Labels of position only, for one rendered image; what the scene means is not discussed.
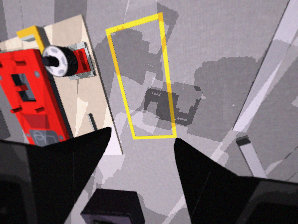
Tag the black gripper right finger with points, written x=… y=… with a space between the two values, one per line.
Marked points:
x=216 y=195

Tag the yellow rectangular outline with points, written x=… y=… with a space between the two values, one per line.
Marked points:
x=164 y=48

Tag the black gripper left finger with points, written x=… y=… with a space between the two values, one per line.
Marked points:
x=52 y=177

